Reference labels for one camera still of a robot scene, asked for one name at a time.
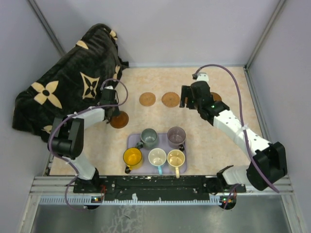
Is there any dark wooden coaster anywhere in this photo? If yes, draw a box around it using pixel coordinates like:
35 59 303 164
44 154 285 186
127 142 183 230
211 92 222 101
110 111 129 129

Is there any light woven rattan coaster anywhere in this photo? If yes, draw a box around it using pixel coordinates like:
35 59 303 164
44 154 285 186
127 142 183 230
139 92 156 107

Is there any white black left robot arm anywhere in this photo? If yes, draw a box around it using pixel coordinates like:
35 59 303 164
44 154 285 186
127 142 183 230
48 86 120 193

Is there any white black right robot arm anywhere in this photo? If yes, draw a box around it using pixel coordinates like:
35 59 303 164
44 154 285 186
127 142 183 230
180 81 287 192

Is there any purple ceramic mug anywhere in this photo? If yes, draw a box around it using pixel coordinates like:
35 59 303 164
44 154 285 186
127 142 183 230
167 127 186 151

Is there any black floral blanket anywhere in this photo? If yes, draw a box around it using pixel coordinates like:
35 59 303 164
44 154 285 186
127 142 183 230
12 23 128 142

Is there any grey ceramic mug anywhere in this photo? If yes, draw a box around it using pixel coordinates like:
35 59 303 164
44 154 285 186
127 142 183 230
135 128 158 150

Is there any cream ceramic mug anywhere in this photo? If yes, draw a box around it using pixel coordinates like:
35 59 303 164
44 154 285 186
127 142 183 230
167 150 186 179

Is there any yellow ceramic mug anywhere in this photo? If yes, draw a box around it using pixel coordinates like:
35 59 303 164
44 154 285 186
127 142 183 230
123 148 143 174

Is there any lavender plastic tray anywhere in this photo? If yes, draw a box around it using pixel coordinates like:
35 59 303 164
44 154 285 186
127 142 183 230
127 133 174 175

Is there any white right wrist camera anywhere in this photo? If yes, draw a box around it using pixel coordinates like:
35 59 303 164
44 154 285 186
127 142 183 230
192 72 209 83

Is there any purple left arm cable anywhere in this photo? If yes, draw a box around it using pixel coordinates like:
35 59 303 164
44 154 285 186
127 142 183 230
48 79 128 211

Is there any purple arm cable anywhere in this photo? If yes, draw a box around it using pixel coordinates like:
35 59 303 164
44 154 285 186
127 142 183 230
193 64 280 211
48 79 128 211

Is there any white mug blue handle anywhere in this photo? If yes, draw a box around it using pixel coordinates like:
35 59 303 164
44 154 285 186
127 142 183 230
148 148 167 175

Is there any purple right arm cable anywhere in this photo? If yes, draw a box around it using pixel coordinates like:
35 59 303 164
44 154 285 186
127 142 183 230
193 64 280 211

